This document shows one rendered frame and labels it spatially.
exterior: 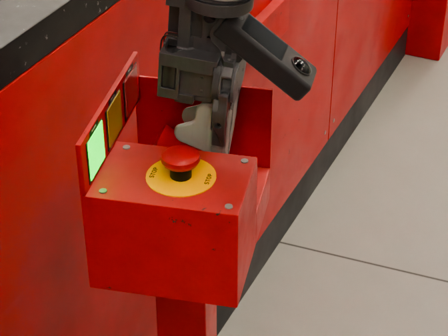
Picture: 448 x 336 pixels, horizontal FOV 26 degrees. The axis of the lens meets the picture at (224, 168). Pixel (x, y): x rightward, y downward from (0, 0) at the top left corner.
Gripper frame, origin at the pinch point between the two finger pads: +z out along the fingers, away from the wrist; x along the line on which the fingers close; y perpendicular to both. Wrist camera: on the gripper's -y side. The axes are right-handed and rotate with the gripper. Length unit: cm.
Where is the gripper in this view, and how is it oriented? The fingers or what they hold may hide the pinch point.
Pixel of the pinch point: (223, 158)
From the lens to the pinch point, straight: 108.6
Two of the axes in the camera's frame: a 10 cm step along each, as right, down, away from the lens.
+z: -0.8, 8.2, 5.7
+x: -2.1, 5.5, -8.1
